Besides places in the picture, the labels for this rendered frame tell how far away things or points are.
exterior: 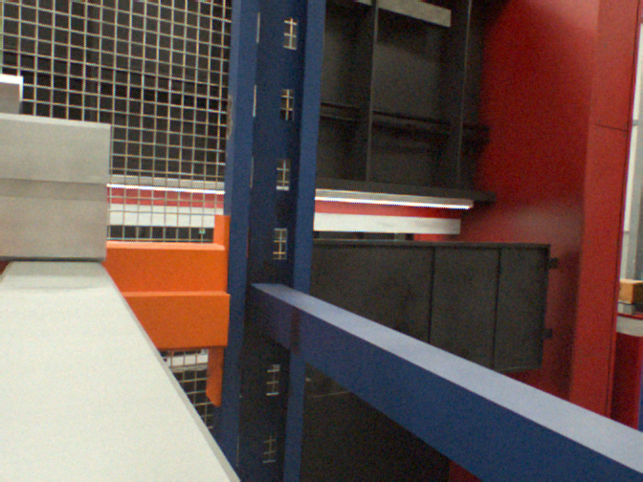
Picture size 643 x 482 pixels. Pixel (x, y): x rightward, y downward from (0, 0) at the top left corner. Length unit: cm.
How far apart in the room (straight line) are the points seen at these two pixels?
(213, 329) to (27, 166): 17
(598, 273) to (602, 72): 70
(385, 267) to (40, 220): 154
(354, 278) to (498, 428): 153
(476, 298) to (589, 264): 48
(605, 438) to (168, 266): 29
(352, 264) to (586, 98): 105
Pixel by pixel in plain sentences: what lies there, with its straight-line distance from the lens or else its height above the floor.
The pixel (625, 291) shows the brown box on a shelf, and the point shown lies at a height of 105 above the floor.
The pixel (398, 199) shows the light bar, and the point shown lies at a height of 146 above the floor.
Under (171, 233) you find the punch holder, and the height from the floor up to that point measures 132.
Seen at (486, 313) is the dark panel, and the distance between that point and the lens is 210.
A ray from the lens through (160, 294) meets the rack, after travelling 39.
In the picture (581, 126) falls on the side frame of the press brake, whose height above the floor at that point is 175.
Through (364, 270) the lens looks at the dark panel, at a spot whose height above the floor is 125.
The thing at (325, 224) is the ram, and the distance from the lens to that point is 221.
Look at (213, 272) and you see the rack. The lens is 41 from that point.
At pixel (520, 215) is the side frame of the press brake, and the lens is 244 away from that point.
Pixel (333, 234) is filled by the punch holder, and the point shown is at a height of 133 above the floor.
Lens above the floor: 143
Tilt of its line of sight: 3 degrees down
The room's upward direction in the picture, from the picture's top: 3 degrees clockwise
